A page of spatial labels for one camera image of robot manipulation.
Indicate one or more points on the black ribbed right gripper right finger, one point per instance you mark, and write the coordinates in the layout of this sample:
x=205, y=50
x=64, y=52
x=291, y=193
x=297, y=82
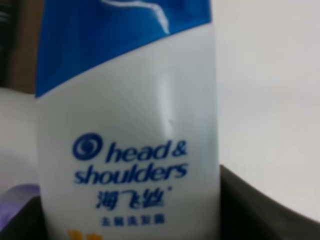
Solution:
x=248, y=214

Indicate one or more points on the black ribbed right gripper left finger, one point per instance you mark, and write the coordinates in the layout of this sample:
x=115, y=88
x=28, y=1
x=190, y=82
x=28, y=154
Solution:
x=29, y=223

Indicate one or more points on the white blue shampoo bottle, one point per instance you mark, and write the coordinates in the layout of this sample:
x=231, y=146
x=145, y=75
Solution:
x=126, y=121

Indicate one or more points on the purple object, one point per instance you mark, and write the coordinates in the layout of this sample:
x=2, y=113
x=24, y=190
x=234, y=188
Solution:
x=13, y=200

